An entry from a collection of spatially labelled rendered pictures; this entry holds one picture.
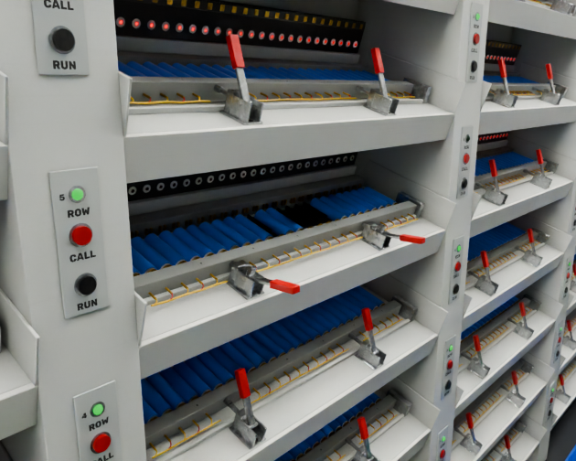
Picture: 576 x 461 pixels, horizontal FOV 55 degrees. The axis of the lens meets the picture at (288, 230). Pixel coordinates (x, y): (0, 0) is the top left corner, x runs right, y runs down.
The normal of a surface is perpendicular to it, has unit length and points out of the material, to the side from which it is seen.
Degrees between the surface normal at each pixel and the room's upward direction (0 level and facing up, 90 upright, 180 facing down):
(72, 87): 90
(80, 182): 90
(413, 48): 90
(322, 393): 18
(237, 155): 108
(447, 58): 90
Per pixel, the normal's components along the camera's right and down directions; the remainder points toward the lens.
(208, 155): 0.70, 0.46
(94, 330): 0.74, 0.17
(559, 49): -0.68, 0.18
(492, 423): 0.22, -0.87
